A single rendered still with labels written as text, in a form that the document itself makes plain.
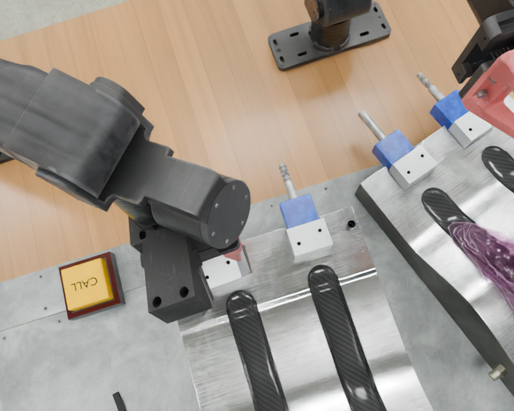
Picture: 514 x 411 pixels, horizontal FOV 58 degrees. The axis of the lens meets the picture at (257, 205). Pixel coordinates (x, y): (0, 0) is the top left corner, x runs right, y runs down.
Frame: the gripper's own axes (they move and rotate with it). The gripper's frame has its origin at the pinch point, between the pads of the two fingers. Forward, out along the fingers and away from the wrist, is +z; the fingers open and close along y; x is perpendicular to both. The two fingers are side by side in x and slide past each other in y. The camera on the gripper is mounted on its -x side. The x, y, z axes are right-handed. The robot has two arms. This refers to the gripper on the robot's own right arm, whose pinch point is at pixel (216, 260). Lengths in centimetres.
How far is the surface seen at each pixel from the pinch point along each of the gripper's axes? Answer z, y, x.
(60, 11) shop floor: 39, -55, 151
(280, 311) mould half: 8.1, 4.4, -5.4
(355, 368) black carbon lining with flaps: 13.0, 10.7, -13.4
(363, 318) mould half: 11.2, 13.8, -8.5
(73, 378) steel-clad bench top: 10.8, -27.5, -3.9
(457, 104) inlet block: 9.2, 36.8, 15.9
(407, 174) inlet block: 8.6, 26.0, 7.3
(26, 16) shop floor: 36, -69, 153
